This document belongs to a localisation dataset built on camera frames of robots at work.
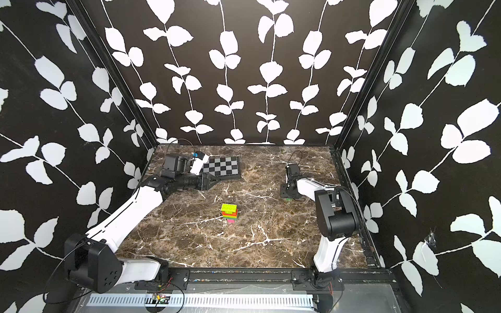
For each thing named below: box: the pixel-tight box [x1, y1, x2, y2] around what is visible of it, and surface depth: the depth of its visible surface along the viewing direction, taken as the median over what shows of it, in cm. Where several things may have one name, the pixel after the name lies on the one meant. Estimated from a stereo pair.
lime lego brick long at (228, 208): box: [221, 203, 237, 215], surface depth 83 cm
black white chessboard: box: [202, 155, 240, 177], surface depth 109 cm
